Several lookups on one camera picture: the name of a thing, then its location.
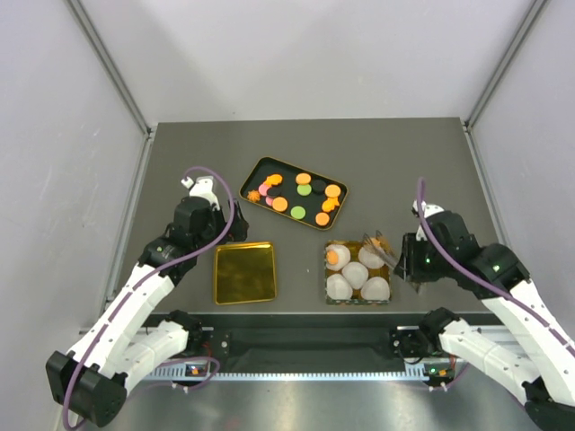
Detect gold cookie tin box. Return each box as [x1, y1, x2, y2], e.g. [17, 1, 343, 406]
[323, 241, 392, 305]

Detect orange round cookie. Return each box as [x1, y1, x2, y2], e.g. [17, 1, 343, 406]
[272, 197, 288, 212]
[314, 212, 331, 226]

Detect orange dotted cookie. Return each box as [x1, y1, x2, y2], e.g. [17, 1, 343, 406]
[326, 250, 339, 265]
[324, 184, 341, 198]
[296, 172, 311, 185]

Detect green round cookie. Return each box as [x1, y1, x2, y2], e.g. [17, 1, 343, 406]
[290, 206, 306, 220]

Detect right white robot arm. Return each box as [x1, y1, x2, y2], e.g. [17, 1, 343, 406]
[394, 201, 574, 430]

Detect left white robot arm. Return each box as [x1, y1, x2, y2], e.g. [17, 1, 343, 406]
[45, 167, 249, 430]

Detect orange star cookie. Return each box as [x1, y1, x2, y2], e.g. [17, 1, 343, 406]
[247, 190, 261, 202]

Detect gold tin lid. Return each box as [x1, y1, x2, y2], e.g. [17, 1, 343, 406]
[213, 242, 278, 305]

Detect pink cookie upper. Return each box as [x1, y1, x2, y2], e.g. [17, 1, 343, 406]
[258, 183, 270, 195]

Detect orange fish cookie left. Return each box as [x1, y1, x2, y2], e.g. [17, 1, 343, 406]
[264, 173, 283, 187]

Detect orange fish cookie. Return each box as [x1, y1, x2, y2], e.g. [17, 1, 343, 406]
[322, 198, 340, 213]
[264, 173, 283, 187]

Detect orange round cookie bottom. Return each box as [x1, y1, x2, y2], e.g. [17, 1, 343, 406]
[314, 212, 331, 226]

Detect green cookie upper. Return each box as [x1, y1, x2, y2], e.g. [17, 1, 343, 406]
[296, 184, 312, 197]

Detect orange dotted cookie top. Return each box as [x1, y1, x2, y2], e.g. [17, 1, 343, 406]
[296, 172, 311, 185]

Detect black cookie tray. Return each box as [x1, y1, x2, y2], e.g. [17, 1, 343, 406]
[239, 156, 349, 231]

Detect black cookie in tray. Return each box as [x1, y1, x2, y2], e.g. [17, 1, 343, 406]
[311, 180, 326, 194]

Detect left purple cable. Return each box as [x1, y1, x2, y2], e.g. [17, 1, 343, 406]
[61, 165, 237, 427]

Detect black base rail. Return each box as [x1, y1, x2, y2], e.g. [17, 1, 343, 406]
[186, 313, 443, 374]

